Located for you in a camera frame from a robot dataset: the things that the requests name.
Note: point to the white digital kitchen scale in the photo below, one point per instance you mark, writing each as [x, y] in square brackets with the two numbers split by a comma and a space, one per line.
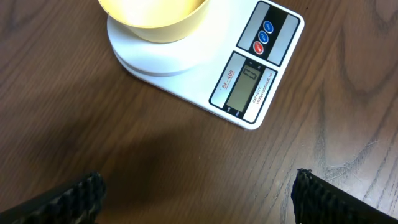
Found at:
[230, 66]

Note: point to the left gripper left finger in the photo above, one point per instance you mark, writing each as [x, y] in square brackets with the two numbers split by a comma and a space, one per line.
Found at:
[74, 202]

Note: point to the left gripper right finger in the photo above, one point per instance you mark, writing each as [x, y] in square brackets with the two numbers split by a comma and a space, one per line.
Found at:
[317, 201]

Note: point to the pale yellow bowl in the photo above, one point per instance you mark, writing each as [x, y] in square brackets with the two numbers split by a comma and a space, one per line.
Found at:
[159, 21]

